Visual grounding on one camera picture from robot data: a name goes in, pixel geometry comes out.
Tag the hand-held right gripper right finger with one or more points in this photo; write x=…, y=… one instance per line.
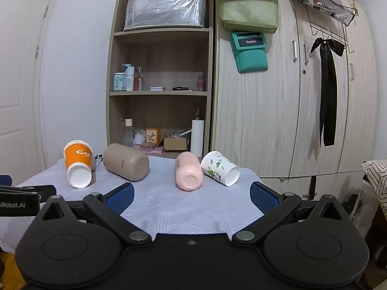
x=263, y=198

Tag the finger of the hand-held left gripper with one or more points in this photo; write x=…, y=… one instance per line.
x=45, y=191

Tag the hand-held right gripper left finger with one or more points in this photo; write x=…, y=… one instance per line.
x=121, y=195

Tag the brown matte cup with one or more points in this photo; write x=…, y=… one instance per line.
x=127, y=163

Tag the orange paper cup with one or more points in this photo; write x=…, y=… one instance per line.
x=77, y=157

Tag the white floral paper cup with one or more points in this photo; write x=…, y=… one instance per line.
x=217, y=166

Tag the pink matte cup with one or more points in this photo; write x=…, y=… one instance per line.
x=187, y=169

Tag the pink flat pack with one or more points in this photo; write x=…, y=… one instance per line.
x=152, y=149

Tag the clear bottle with beige cap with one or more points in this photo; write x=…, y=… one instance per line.
x=128, y=134

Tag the white textured tablecloth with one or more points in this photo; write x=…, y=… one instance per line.
x=181, y=208

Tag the small decorated box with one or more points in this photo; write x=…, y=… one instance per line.
x=152, y=136

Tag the cardboard box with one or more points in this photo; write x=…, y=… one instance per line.
x=175, y=144

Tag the light wooden wardrobe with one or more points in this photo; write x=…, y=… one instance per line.
x=266, y=111

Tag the white paper towel roll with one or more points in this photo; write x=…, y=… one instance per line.
x=197, y=139

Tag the wooden shelf unit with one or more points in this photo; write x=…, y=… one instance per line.
x=160, y=94

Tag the flat white box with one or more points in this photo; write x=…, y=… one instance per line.
x=157, y=88

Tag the teal pump bottle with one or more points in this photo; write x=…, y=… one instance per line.
x=119, y=82

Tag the white tube bottle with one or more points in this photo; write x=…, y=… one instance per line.
x=130, y=81

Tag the patterned cushion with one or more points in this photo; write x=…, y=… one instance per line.
x=376, y=181

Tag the clear bottle with red liquid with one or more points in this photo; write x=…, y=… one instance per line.
x=138, y=81

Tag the black ribbon bow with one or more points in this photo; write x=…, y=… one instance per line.
x=328, y=96

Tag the flat black case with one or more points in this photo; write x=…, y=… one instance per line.
x=182, y=88

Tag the white door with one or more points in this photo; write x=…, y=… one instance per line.
x=18, y=66

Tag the pink clear bottle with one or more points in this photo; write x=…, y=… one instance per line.
x=200, y=83

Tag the teal bag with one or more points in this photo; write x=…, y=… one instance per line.
x=252, y=59

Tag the olive green bag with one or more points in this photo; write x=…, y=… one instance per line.
x=248, y=9

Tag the silver wrapped storage box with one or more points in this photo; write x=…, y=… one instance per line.
x=166, y=10

